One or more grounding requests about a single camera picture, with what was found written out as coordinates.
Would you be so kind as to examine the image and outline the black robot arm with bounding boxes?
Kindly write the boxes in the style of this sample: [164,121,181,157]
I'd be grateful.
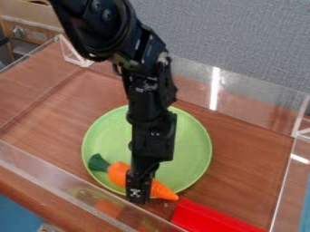
[46,0,176,204]

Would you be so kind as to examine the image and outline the clear acrylic enclosure wall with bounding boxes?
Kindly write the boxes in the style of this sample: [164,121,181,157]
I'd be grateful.
[0,38,310,232]

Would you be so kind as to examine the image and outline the green plate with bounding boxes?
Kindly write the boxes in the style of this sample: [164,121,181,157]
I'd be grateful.
[81,106,212,195]

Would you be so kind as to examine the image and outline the clear acrylic corner bracket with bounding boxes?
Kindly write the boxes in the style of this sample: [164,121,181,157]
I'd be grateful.
[57,34,93,68]

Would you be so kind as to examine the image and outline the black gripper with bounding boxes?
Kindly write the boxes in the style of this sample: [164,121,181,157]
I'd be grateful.
[124,111,176,204]

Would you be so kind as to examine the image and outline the wooden shelf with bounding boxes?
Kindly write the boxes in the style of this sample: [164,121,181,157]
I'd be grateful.
[0,15,62,44]

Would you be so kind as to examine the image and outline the red plastic block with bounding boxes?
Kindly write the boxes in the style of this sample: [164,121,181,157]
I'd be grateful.
[170,198,265,232]

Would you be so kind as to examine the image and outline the orange toy carrot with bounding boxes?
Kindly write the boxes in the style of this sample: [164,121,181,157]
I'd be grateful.
[86,154,177,201]

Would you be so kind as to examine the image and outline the cardboard box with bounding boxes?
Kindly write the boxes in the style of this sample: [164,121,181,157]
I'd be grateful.
[0,0,61,29]

